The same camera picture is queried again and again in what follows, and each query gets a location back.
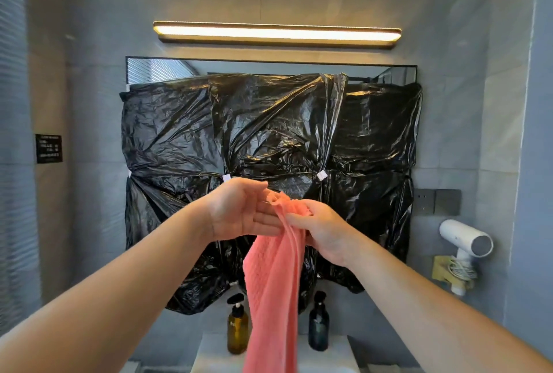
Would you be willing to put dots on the person's right hand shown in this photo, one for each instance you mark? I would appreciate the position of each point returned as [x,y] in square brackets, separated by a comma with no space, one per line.
[326,230]

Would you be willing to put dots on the person's left hand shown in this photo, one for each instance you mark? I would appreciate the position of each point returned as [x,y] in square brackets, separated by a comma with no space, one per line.
[233,208]

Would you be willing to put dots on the person's left thumb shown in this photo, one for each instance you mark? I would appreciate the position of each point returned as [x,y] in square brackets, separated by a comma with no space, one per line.
[255,189]

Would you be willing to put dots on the person's right fingers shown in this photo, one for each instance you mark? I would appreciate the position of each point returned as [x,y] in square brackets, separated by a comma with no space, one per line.
[300,215]

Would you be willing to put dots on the pink towel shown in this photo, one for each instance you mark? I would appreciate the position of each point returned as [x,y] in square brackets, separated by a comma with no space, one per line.
[274,290]

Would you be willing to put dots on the person's left forearm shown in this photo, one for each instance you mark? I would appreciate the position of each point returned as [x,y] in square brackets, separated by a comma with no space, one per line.
[108,295]

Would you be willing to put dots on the person's right forearm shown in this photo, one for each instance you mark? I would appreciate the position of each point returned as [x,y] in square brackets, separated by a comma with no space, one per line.
[436,316]

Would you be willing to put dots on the black plastic sheet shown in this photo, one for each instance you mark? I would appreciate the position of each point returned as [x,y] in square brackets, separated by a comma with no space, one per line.
[268,161]

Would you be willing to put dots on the dark pump bottle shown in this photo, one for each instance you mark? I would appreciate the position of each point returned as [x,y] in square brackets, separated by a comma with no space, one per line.
[319,325]

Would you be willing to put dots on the amber pump bottle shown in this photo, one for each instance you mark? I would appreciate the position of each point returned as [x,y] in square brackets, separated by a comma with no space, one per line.
[237,327]

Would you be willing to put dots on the white sink counter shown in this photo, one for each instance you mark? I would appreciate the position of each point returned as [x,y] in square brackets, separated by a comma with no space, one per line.
[276,355]

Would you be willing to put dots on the gold hair dryer holder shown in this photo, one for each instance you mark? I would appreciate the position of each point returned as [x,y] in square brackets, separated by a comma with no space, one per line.
[443,271]

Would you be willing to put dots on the white hair dryer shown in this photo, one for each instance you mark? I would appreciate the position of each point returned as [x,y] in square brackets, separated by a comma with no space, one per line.
[466,247]

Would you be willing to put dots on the wall mirror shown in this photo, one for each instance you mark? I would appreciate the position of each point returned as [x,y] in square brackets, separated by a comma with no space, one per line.
[268,66]

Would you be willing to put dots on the grey wall socket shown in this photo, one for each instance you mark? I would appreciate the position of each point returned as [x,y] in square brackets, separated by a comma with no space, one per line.
[424,201]

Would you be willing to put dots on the grey wall switch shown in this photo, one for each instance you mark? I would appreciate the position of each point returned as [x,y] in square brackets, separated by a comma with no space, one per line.
[448,202]

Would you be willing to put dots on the long wall light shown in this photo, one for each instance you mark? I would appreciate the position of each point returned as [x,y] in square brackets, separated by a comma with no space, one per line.
[276,33]

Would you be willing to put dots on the black wall sign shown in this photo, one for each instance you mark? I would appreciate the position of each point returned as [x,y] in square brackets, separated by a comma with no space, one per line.
[49,148]

